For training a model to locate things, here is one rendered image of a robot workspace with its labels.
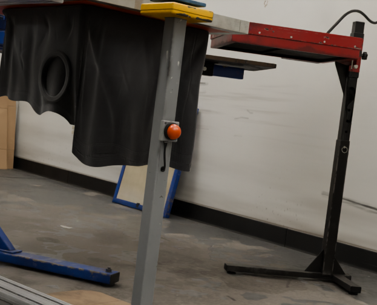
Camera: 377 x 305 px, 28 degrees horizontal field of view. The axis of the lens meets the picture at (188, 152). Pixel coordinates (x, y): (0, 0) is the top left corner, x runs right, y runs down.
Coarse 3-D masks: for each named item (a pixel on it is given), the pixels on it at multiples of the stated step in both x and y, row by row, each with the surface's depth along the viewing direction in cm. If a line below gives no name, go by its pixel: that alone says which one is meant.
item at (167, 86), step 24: (168, 24) 185; (168, 48) 184; (168, 72) 184; (168, 96) 185; (168, 120) 186; (168, 144) 187; (168, 168) 187; (144, 192) 188; (144, 216) 188; (144, 240) 187; (144, 264) 187; (144, 288) 187
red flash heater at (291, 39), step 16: (256, 32) 316; (272, 32) 317; (288, 32) 318; (304, 32) 319; (320, 32) 320; (224, 48) 357; (240, 48) 358; (256, 48) 350; (272, 48) 340; (288, 48) 319; (304, 48) 320; (320, 48) 321; (336, 48) 322; (352, 48) 324
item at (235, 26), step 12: (72, 0) 196; (96, 0) 191; (108, 0) 193; (120, 0) 195; (132, 0) 198; (144, 0) 200; (204, 24) 214; (216, 24) 217; (228, 24) 220; (240, 24) 223
